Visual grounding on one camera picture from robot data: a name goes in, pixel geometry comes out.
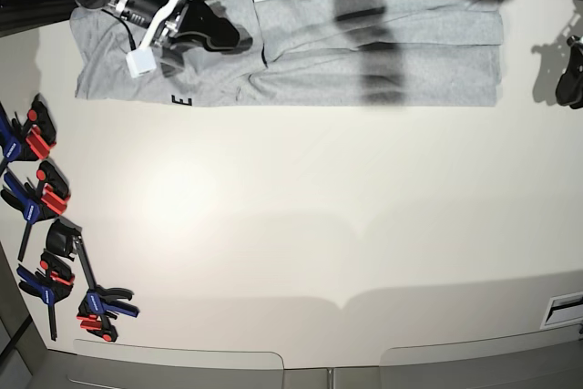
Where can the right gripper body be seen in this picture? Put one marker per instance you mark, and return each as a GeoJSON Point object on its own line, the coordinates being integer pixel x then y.
{"type": "Point", "coordinates": [164, 20]}

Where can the grey T-shirt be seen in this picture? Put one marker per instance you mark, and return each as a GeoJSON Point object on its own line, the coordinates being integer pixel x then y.
{"type": "Point", "coordinates": [323, 53]}

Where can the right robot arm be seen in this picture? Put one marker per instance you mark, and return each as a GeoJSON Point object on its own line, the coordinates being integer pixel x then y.
{"type": "Point", "coordinates": [170, 23]}

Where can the top blue red bar clamp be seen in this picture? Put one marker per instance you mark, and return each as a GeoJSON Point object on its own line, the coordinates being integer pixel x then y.
{"type": "Point", "coordinates": [30, 141]}

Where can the blue red bar clamp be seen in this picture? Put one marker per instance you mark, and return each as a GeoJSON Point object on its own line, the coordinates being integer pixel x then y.
{"type": "Point", "coordinates": [30, 141]}
{"type": "Point", "coordinates": [46, 201]}
{"type": "Point", "coordinates": [52, 283]}

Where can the long black blue bar clamp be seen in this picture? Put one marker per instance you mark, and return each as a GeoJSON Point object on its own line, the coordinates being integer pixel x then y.
{"type": "Point", "coordinates": [100, 305]}

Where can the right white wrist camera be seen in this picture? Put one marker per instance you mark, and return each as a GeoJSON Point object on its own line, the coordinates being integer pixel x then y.
{"type": "Point", "coordinates": [140, 61]}

